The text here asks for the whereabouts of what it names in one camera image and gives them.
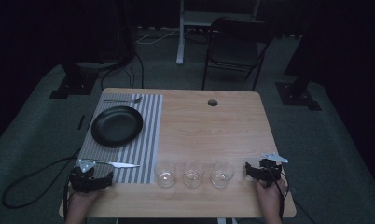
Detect black stand with base plate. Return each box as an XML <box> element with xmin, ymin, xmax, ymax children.
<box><xmin>274</xmin><ymin>31</ymin><xmax>323</xmax><ymax>112</ymax></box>
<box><xmin>49</xmin><ymin>60</ymin><xmax>99</xmax><ymax>101</ymax></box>

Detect white floor cable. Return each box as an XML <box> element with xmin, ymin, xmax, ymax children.
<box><xmin>134</xmin><ymin>27</ymin><xmax>193</xmax><ymax>46</ymax></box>

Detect person's left hand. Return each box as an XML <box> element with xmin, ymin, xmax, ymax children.
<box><xmin>66</xmin><ymin>188</ymin><xmax>100</xmax><ymax>216</ymax></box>

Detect thin black floor cables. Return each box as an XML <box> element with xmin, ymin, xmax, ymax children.
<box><xmin>100</xmin><ymin>50</ymin><xmax>146</xmax><ymax>91</ymax></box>

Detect clear drinking glass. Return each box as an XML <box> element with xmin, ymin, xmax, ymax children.
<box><xmin>154</xmin><ymin>161</ymin><xmax>177</xmax><ymax>189</ymax></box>
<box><xmin>211</xmin><ymin>161</ymin><xmax>235</xmax><ymax>189</ymax></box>
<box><xmin>182</xmin><ymin>161</ymin><xmax>205</xmax><ymax>189</ymax></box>

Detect person's right hand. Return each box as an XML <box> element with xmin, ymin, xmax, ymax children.
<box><xmin>255</xmin><ymin>177</ymin><xmax>289</xmax><ymax>216</ymax></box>

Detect small dark floor strip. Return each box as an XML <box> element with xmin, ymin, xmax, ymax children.
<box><xmin>76</xmin><ymin>114</ymin><xmax>86</xmax><ymax>131</ymax></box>

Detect thick black floor cable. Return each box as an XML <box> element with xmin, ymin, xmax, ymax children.
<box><xmin>1</xmin><ymin>148</ymin><xmax>83</xmax><ymax>210</ymax></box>

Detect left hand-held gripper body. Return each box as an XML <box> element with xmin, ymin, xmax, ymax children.
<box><xmin>69</xmin><ymin>158</ymin><xmax>98</xmax><ymax>194</ymax></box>

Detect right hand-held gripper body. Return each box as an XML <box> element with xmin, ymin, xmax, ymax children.
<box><xmin>257</xmin><ymin>151</ymin><xmax>289</xmax><ymax>189</ymax></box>

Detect silver knife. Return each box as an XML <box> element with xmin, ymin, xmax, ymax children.
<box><xmin>88</xmin><ymin>160</ymin><xmax>141</xmax><ymax>169</ymax></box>

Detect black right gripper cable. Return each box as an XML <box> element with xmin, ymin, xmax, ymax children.
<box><xmin>268</xmin><ymin>167</ymin><xmax>319</xmax><ymax>224</ymax></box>

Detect silver fork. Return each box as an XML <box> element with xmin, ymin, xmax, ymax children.
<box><xmin>103</xmin><ymin>96</ymin><xmax>144</xmax><ymax>105</ymax></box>

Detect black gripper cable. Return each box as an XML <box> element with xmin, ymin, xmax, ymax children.
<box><xmin>268</xmin><ymin>167</ymin><xmax>319</xmax><ymax>224</ymax></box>
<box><xmin>62</xmin><ymin>174</ymin><xmax>72</xmax><ymax>220</ymax></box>

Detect black folding chair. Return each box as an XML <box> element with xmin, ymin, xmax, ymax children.
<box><xmin>201</xmin><ymin>16</ymin><xmax>276</xmax><ymax>91</ymax></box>

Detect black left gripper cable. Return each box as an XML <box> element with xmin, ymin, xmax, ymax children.
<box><xmin>62</xmin><ymin>174</ymin><xmax>72</xmax><ymax>220</ymax></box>

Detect black plate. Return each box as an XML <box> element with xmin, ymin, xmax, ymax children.
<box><xmin>90</xmin><ymin>105</ymin><xmax>145</xmax><ymax>148</ymax></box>

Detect grey striped placemat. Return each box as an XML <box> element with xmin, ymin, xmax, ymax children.
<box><xmin>77</xmin><ymin>93</ymin><xmax>164</xmax><ymax>185</ymax></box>

